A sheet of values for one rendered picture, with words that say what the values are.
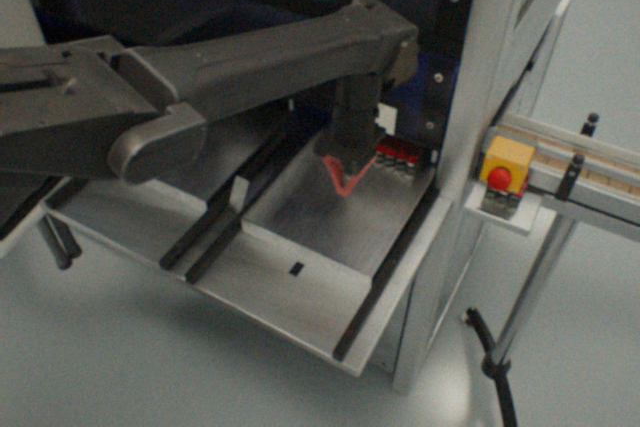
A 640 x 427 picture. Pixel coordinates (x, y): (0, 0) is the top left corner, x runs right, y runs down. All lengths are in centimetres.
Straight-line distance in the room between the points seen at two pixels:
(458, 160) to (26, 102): 81
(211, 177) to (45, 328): 114
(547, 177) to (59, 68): 93
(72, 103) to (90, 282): 185
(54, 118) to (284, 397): 156
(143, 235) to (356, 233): 39
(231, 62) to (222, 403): 148
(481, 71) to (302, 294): 46
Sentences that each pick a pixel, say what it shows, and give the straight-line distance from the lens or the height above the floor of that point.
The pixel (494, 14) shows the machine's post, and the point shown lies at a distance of 87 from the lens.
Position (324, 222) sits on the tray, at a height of 88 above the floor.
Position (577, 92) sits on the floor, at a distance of 310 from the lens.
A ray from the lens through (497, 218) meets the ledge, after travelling 110.
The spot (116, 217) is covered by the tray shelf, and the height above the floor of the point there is 88.
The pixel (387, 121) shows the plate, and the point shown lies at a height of 102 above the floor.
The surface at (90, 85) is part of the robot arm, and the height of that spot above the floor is 147.
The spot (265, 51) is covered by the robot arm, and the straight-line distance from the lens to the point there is 49.
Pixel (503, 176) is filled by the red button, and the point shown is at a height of 101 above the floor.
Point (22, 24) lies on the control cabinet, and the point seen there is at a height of 102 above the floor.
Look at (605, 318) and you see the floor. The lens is 218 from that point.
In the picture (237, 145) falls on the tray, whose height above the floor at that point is 88.
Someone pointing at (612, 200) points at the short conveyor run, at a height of 92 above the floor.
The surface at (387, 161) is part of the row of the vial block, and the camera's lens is 112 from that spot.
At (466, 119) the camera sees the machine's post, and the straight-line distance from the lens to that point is 98.
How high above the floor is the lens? 167
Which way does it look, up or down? 47 degrees down
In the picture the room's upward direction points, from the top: straight up
